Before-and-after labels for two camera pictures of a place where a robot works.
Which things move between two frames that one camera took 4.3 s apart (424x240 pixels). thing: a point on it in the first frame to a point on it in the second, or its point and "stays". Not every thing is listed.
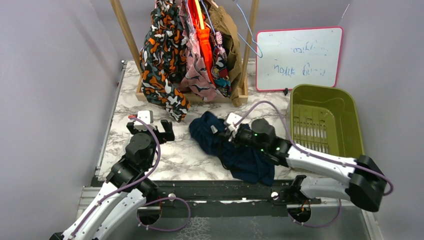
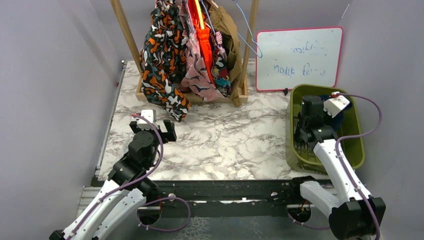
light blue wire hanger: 252,34 stays
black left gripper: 168,135 stays
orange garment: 204,37 stays
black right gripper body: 244,136 to 299,125
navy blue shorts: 244,162 to 337,121
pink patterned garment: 196,80 stays
